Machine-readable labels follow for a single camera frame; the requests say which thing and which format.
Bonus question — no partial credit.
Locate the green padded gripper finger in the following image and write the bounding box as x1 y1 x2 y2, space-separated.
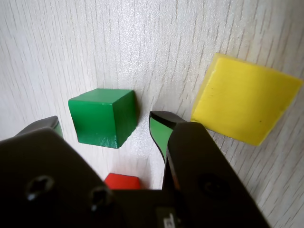
149 111 271 228

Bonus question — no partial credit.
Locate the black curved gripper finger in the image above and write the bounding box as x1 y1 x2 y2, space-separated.
0 115 130 228

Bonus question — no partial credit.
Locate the green wooden cube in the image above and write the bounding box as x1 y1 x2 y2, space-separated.
68 88 138 149

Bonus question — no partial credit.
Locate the red wooden cube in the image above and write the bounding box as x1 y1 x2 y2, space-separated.
104 173 141 190

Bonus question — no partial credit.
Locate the yellow wooden cube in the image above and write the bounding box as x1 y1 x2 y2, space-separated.
190 52 304 147

